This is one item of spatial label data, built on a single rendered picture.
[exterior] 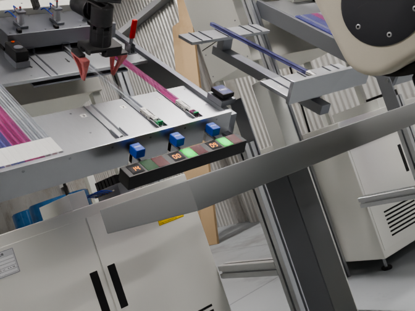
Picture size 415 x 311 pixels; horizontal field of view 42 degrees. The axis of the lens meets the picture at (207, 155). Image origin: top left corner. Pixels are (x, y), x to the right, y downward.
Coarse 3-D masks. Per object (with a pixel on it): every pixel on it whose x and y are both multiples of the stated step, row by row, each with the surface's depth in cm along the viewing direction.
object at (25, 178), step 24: (192, 120) 130; (216, 120) 135; (96, 144) 114; (120, 144) 118; (144, 144) 123; (168, 144) 130; (192, 144) 134; (0, 168) 102; (24, 168) 105; (48, 168) 108; (72, 168) 113; (96, 168) 117; (0, 192) 104; (24, 192) 108
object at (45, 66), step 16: (0, 48) 152; (48, 48) 157; (0, 64) 144; (32, 64) 147; (48, 64) 148; (64, 64) 150; (96, 64) 153; (0, 80) 136; (16, 80) 137; (32, 80) 140; (48, 80) 149; (64, 80) 151
